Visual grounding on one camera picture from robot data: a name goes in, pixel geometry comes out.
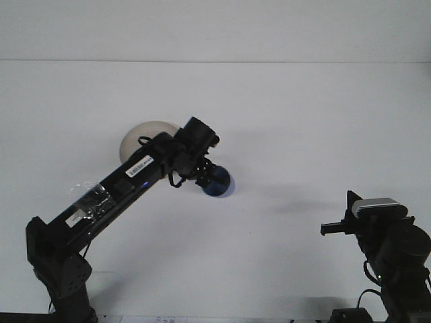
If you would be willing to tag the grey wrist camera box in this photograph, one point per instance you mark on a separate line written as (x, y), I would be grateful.
(380, 207)

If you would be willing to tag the pale blue cup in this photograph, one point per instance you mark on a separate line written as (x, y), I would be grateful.
(222, 185)

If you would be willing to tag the black base platform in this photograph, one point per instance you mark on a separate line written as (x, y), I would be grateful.
(20, 318)

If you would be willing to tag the pale round plate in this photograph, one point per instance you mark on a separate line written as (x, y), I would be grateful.
(133, 141)

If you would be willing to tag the white printed paper sheet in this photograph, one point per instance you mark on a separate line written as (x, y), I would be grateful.
(161, 319)

